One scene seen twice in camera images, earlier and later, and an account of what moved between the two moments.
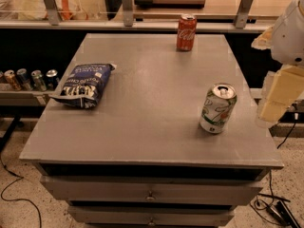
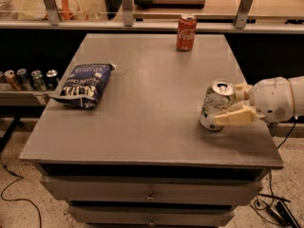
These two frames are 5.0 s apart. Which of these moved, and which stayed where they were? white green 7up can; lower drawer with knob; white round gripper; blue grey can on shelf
Moved: white round gripper
Stayed: blue grey can on shelf; white green 7up can; lower drawer with knob
